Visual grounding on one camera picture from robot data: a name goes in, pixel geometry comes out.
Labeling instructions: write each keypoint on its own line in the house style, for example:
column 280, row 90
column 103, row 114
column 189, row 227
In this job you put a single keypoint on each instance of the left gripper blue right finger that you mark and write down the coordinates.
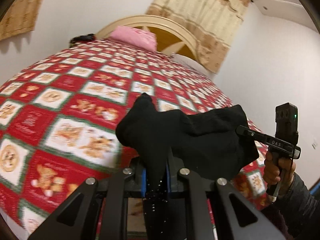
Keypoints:
column 211, row 209

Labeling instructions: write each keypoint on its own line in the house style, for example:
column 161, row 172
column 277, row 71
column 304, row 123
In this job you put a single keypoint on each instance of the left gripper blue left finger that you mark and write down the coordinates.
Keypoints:
column 97, row 209

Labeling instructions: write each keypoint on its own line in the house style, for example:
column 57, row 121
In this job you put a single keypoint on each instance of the black pants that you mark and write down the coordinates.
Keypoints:
column 207, row 144

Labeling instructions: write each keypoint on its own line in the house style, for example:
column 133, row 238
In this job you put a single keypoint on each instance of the dark sleeved right forearm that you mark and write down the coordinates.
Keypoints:
column 300, row 211

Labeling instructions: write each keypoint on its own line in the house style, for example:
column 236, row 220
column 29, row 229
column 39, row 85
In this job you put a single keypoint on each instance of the black clothing heap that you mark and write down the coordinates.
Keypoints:
column 81, row 40

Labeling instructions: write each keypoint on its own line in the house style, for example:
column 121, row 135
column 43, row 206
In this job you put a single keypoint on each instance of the person's right hand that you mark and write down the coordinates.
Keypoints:
column 282, row 172

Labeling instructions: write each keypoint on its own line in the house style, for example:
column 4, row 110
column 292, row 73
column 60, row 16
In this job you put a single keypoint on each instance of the red teddy bear bedspread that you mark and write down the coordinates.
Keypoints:
column 59, row 115

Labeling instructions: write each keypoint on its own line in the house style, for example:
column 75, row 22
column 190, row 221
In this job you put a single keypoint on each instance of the striped pillow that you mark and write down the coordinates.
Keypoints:
column 190, row 63

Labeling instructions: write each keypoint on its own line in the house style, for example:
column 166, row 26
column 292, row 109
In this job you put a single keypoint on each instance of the beige window curtain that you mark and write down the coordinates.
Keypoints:
column 213, row 23

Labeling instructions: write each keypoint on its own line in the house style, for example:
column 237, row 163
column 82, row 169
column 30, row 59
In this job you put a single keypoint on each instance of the cream wooden headboard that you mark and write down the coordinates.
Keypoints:
column 171, row 36

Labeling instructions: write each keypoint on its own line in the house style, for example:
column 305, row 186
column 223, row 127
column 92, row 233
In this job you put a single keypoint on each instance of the pink folded blanket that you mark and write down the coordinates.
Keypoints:
column 136, row 37

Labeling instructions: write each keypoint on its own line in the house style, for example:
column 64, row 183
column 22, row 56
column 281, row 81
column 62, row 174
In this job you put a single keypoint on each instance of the beige side curtain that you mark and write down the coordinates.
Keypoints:
column 20, row 18

